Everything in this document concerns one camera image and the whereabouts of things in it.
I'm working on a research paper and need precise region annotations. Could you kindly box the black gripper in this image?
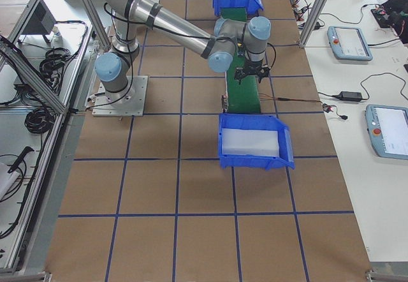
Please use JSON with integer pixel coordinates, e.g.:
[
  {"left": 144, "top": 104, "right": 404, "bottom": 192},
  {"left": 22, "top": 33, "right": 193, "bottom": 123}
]
[{"left": 234, "top": 59, "right": 270, "bottom": 85}]

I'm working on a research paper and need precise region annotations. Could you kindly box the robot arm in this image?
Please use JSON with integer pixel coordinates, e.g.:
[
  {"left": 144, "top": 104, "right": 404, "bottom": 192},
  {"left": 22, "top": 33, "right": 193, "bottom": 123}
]
[{"left": 95, "top": 0, "right": 271, "bottom": 107}]

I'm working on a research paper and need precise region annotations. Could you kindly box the green conveyor belt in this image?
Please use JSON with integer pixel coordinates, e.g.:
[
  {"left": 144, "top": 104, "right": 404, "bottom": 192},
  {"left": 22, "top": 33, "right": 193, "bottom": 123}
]
[{"left": 214, "top": 8, "right": 271, "bottom": 114}]

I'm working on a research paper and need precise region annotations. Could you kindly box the blue bin right side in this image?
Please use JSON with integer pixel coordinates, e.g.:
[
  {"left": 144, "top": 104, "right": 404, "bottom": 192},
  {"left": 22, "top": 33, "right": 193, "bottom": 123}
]
[{"left": 218, "top": 114, "right": 295, "bottom": 170}]

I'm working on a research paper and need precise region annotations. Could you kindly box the white foam pad right bin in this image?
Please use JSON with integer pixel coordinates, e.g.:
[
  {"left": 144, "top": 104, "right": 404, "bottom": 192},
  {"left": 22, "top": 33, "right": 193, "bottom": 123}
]
[{"left": 221, "top": 128, "right": 279, "bottom": 156}]

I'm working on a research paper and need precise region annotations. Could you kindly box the black power adapter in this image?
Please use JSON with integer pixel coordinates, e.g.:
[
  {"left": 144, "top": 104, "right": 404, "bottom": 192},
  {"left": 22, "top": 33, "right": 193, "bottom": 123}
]
[{"left": 339, "top": 91, "right": 363, "bottom": 102}]

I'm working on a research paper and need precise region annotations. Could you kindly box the teach pendant far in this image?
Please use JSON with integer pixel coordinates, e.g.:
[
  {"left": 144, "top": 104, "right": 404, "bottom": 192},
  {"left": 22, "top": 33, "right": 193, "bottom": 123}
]
[{"left": 327, "top": 26, "right": 373, "bottom": 61}]

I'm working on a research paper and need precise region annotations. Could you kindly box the teach pendant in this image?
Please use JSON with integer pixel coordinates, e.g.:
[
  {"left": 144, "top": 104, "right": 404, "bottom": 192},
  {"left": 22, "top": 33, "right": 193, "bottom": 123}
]
[
  {"left": 327, "top": 26, "right": 373, "bottom": 61},
  {"left": 365, "top": 104, "right": 407, "bottom": 160}
]

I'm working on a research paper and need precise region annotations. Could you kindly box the teach pendant near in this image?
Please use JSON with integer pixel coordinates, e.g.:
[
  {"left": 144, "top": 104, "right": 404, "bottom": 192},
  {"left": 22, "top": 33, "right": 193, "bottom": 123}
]
[{"left": 365, "top": 104, "right": 407, "bottom": 160}]

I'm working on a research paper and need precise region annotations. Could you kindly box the red black conveyor power cable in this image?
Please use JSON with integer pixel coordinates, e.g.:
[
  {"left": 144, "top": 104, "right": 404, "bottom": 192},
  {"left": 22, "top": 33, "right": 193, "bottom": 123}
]
[{"left": 258, "top": 93, "right": 348, "bottom": 121}]

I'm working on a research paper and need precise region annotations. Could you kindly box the aluminium frame post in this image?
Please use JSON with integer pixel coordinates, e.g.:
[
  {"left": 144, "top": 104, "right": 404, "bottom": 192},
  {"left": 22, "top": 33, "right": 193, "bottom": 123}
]
[{"left": 298, "top": 0, "right": 327, "bottom": 48}]

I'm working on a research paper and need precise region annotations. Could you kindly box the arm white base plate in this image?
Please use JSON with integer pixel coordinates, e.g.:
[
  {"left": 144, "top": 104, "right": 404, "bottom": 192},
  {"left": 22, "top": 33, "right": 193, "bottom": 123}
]
[{"left": 92, "top": 75, "right": 149, "bottom": 117}]

